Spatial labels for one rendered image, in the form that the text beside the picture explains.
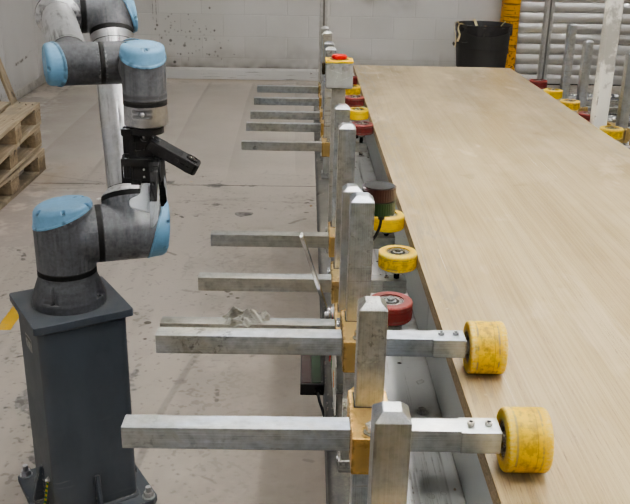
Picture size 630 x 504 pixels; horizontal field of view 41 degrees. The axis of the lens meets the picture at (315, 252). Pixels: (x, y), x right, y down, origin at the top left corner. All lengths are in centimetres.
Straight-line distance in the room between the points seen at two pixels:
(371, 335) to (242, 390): 205
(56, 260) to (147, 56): 68
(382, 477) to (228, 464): 187
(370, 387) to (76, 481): 150
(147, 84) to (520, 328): 86
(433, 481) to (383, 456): 75
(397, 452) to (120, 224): 149
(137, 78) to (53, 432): 102
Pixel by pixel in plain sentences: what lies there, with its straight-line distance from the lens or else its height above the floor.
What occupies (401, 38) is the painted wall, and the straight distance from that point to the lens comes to 943.
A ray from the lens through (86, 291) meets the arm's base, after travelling 226.
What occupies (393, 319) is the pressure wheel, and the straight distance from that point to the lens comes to 152.
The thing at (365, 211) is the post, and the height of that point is 115.
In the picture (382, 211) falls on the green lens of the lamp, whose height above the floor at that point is 107.
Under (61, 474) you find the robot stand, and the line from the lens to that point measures 244.
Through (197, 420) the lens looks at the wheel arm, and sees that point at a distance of 108.
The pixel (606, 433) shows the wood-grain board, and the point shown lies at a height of 90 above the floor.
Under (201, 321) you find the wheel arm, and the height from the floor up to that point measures 86.
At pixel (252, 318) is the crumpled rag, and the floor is 87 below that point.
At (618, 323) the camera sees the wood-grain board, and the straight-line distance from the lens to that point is 157.
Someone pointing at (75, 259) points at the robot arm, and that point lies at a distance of 222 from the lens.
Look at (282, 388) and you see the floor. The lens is 308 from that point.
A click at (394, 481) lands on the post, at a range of 84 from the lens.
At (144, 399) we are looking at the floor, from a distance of 305.
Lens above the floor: 153
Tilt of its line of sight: 21 degrees down
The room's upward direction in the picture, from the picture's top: 1 degrees clockwise
